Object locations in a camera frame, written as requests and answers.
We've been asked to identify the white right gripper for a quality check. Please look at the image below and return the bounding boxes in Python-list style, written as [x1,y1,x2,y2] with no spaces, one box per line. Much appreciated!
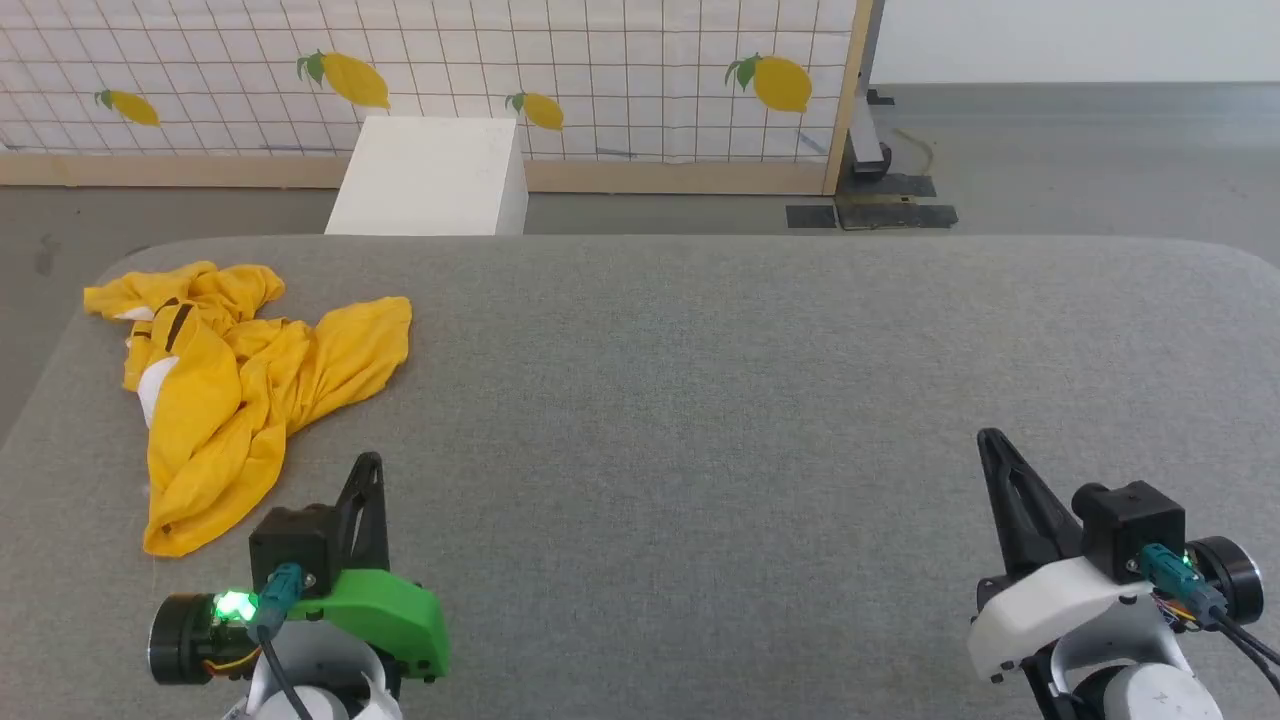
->
[967,427,1265,685]

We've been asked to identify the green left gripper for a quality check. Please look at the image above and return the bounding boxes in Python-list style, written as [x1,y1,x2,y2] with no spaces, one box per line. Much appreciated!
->
[149,451,452,687]

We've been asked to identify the yellow t-shirt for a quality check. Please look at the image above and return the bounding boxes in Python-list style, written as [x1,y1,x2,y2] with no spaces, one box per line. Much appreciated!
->
[83,261,414,558]

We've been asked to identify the black floor plates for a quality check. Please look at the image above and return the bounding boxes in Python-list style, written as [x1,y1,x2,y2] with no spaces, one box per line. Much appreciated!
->
[785,173,959,232]

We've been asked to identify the white rectangular box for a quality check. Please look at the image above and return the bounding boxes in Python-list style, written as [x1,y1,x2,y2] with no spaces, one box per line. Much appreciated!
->
[325,116,529,237]

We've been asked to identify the metal partition support foot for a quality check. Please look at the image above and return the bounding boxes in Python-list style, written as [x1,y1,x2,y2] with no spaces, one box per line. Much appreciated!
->
[846,0,894,183]

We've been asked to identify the tiled lemon print partition panel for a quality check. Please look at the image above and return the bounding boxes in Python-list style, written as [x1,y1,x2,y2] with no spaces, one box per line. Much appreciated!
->
[0,0,873,197]

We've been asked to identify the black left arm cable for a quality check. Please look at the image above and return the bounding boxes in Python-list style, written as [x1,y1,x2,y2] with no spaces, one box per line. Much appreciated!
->
[248,562,317,720]

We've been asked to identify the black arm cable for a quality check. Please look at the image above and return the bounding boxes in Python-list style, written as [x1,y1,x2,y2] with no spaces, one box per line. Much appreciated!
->
[248,562,317,720]
[1139,544,1280,693]

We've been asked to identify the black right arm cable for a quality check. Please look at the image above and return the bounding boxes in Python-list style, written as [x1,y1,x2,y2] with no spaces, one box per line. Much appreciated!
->
[1139,544,1280,693]

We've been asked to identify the thin yellowish floor cable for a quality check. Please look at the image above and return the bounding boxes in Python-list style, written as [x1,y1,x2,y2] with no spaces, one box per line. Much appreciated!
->
[893,127,938,178]

